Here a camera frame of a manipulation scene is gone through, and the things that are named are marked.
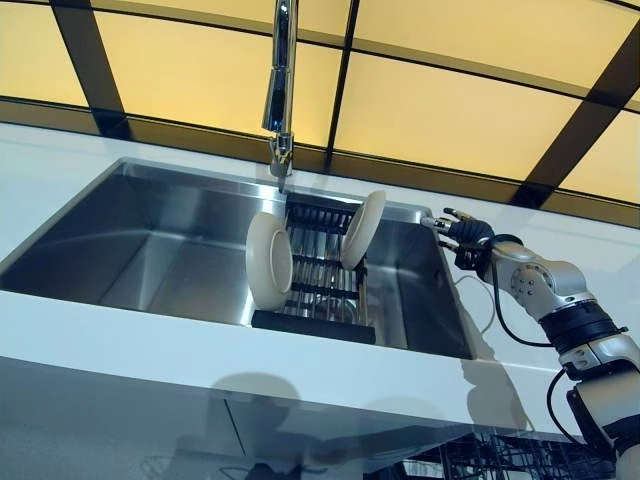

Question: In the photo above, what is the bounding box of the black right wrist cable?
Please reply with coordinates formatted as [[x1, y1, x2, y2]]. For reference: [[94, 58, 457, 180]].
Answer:
[[491, 244, 557, 348]]

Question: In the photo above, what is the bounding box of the chrome kitchen faucet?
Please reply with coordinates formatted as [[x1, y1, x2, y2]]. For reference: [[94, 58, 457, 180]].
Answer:
[[262, 0, 300, 194]]

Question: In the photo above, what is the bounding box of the steel sink drain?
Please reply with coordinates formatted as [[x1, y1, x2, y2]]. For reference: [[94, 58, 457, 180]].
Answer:
[[314, 294, 362, 327]]

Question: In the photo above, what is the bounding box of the stainless steel sink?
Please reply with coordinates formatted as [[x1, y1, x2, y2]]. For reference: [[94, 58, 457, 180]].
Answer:
[[0, 157, 477, 362]]

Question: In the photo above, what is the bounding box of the black sink drying rack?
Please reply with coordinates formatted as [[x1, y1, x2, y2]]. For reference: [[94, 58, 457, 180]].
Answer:
[[251, 192, 379, 346]]

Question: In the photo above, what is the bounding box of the cream ceramic plate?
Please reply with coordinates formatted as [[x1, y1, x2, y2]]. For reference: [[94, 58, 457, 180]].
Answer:
[[341, 189, 388, 269], [244, 211, 294, 311]]

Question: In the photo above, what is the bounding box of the black wire dishwasher rack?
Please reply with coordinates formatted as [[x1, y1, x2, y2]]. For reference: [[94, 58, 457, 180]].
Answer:
[[389, 431, 617, 480]]

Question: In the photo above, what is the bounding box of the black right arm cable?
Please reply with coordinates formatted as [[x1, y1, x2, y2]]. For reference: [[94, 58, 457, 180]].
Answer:
[[546, 367, 594, 447]]

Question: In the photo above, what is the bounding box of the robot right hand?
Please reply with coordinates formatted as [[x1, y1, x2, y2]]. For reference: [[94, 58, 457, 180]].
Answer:
[[421, 207, 496, 251]]

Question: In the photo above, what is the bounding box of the thin white cable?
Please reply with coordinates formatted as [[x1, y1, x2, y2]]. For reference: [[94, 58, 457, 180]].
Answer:
[[456, 274, 497, 334]]

